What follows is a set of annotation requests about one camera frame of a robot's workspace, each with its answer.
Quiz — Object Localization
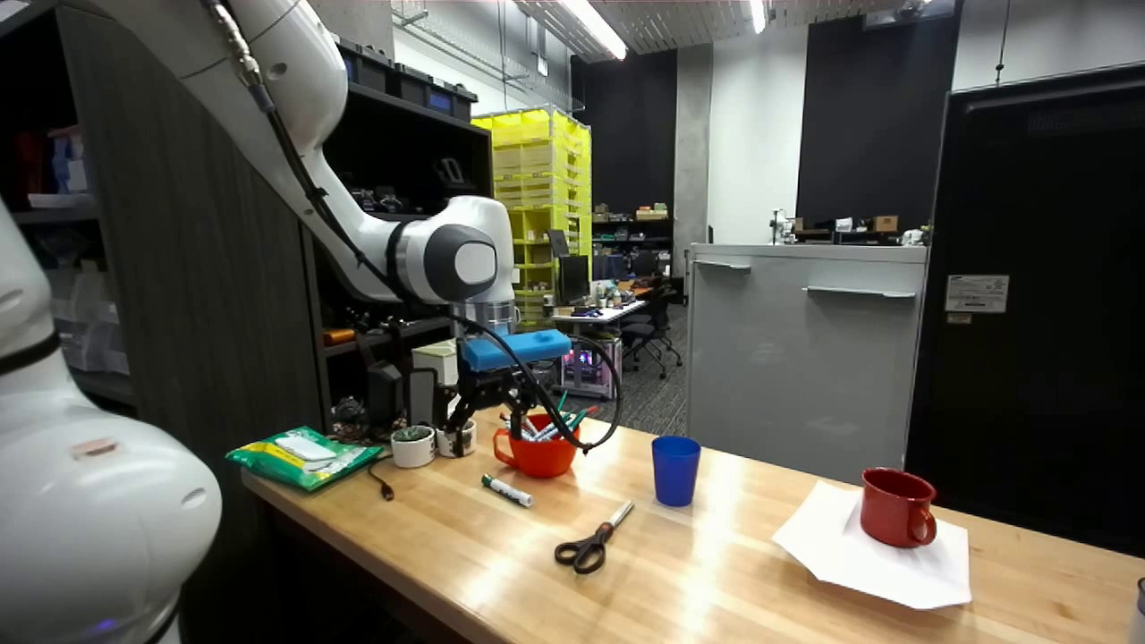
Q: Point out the dark wooden shelf unit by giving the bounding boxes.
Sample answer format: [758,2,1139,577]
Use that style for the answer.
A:
[0,0,496,459]

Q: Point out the black cabinet door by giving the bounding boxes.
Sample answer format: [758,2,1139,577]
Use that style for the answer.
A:
[902,59,1145,562]

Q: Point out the blue wrist camera box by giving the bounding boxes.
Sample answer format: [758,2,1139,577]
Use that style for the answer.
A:
[458,326,576,374]

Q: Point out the black USB cable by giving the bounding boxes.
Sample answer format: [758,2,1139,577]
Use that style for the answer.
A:
[363,462,401,503]

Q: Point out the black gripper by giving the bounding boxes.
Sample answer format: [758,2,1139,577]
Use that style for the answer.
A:
[441,361,567,446]

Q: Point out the large black wall panel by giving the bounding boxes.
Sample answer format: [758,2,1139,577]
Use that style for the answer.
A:
[794,7,960,240]

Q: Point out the white marker with green cap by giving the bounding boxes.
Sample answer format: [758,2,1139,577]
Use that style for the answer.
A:
[480,473,535,511]

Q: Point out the black desktop speaker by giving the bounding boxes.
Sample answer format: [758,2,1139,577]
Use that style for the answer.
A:
[362,361,412,441]

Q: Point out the yellow storage rack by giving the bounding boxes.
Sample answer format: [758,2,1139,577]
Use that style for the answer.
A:
[471,108,596,329]

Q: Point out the dark red mug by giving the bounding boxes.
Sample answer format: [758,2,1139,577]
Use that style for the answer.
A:
[854,462,941,552]

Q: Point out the grey partition panel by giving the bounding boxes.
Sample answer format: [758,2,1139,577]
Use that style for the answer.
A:
[684,240,932,485]

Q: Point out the orange-red cup holding markers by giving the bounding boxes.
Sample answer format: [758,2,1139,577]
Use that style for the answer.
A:
[491,406,582,484]

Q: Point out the white paper sheet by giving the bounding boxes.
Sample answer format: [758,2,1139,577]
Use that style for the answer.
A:
[768,475,978,616]

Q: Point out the blue plastic cup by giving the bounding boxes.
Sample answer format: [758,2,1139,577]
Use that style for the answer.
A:
[646,432,704,511]

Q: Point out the white sign on door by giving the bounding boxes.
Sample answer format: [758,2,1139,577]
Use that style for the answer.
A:
[941,270,1013,318]

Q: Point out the green plastic packet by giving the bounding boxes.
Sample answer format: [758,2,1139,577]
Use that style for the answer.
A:
[223,423,387,497]

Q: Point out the black-handled scissors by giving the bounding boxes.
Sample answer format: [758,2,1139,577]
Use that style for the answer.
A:
[549,497,639,578]

